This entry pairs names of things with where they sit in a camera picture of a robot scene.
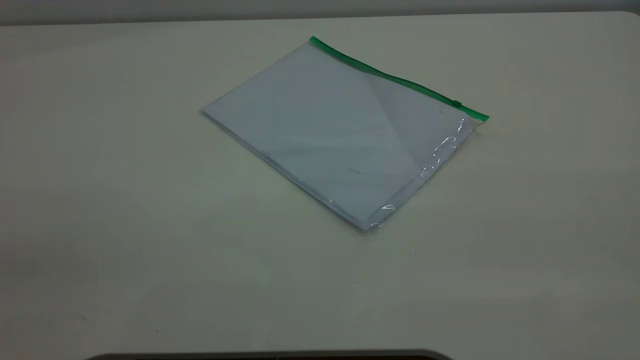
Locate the clear zip bag green edge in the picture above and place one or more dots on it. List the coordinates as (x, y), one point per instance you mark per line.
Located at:
(325, 125)

